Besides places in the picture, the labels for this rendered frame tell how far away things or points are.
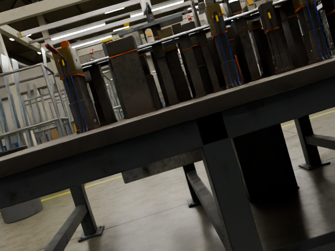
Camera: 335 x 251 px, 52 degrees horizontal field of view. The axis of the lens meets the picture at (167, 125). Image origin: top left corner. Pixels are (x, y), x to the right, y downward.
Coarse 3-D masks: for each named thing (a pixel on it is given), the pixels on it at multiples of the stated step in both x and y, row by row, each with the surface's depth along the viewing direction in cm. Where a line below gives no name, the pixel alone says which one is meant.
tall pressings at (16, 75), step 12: (12, 60) 527; (0, 96) 521; (12, 96) 530; (0, 108) 516; (12, 108) 523; (24, 108) 528; (0, 120) 507; (12, 120) 515; (24, 120) 514; (60, 132) 525; (0, 144) 529
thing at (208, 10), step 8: (208, 8) 140; (216, 8) 140; (208, 16) 141; (216, 16) 139; (208, 24) 147; (216, 24) 140; (224, 24) 140; (216, 32) 141; (224, 32) 140; (216, 40) 142; (224, 40) 142; (224, 48) 142; (224, 56) 141; (232, 56) 142; (224, 64) 142; (232, 64) 142; (224, 72) 143; (232, 72) 141; (232, 80) 142; (240, 80) 142
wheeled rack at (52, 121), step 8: (40, 64) 486; (8, 72) 480; (16, 72) 484; (24, 80) 572; (56, 80) 580; (0, 88) 568; (48, 88) 489; (64, 104) 583; (56, 112) 491; (64, 112) 584; (48, 120) 490; (56, 120) 491; (64, 120) 583; (24, 128) 485; (32, 128) 550; (0, 136) 481
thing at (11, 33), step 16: (48, 0) 722; (64, 0) 723; (80, 0) 725; (0, 16) 718; (16, 16) 720; (32, 16) 733; (0, 32) 771; (16, 32) 845; (64, 32) 921; (112, 32) 1078; (32, 48) 979; (96, 48) 1271
